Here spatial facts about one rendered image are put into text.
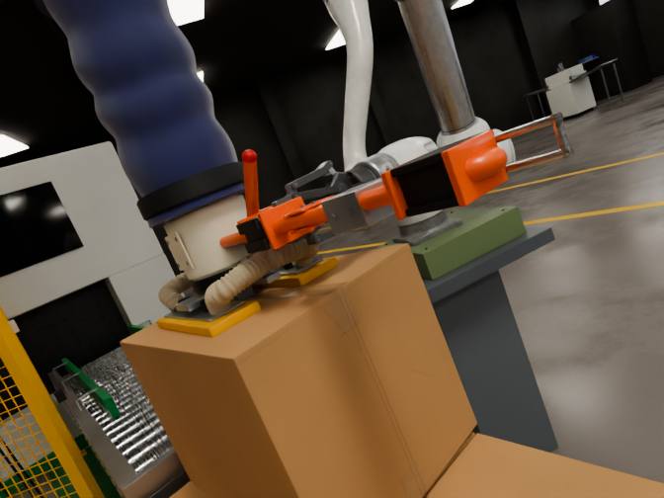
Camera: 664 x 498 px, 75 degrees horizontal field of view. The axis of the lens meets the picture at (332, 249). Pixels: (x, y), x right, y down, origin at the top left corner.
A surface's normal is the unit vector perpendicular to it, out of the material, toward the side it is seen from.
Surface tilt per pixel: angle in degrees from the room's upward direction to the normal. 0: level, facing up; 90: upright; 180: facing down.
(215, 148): 91
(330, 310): 89
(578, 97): 90
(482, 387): 90
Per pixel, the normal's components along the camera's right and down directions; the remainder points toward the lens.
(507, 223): 0.29, 0.05
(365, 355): 0.62, -0.13
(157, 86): 0.21, -0.33
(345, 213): -0.72, 0.39
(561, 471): -0.37, -0.91
